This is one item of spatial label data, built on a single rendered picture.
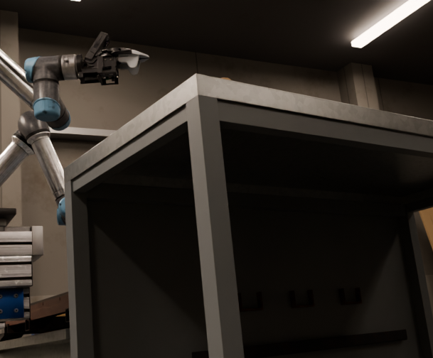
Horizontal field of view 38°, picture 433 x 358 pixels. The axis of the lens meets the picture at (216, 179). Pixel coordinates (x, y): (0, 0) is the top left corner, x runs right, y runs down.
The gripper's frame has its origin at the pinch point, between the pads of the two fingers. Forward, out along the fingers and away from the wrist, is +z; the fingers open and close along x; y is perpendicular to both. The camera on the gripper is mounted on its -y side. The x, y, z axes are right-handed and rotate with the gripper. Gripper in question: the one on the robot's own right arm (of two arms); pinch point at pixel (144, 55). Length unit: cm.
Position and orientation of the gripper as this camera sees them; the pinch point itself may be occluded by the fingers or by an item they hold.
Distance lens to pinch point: 194.2
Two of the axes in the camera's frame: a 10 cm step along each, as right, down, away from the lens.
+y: 1.0, 9.2, -3.8
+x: 0.1, -3.9, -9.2
